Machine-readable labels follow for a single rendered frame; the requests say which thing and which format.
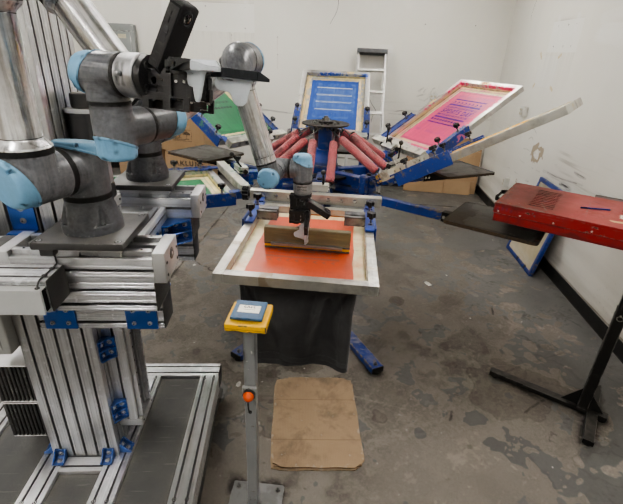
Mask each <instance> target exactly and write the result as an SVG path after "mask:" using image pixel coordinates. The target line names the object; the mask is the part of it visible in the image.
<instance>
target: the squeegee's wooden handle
mask: <svg viewBox="0 0 623 504"><path fill-rule="evenodd" d="M297 230H299V227H294V226H282V225H269V224H265V226H264V243H271V241H272V242H284V243H296V244H304V239H301V238H297V237H295V236H294V232H295V231H297ZM350 241H351V231H345V230H333V229H320V228H309V231H308V243H307V244H309V245H321V246H333V247H343V248H342V249H344V250H350Z"/></svg>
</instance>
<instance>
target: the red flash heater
mask: <svg viewBox="0 0 623 504"><path fill-rule="evenodd" d="M580 207H591V208H603V209H611V210H610V211H609V210H597V209H584V208H580ZM493 212H494V215H493V219H492V220H494V221H499V222H503V223H507V224H511V225H516V226H520V227H524V228H529V229H533V230H537V231H541V232H546V233H550V234H554V235H559V236H563V237H567V238H571V239H576V240H580V241H584V242H589V243H593V244H597V245H601V246H606V247H610V248H614V249H619V250H623V202H620V201H615V200H609V199H604V198H598V197H593V196H588V195H582V194H577V193H571V192H566V191H560V190H555V189H550V188H544V187H539V186H533V185H528V184H523V183H517V182H516V183H515V184H514V185H513V186H512V187H511V188H510V189H509V190H508V191H507V192H506V193H505V194H504V195H502V196H501V197H500V198H499V199H498V200H497V201H496V202H495V204H494V208H493Z"/></svg>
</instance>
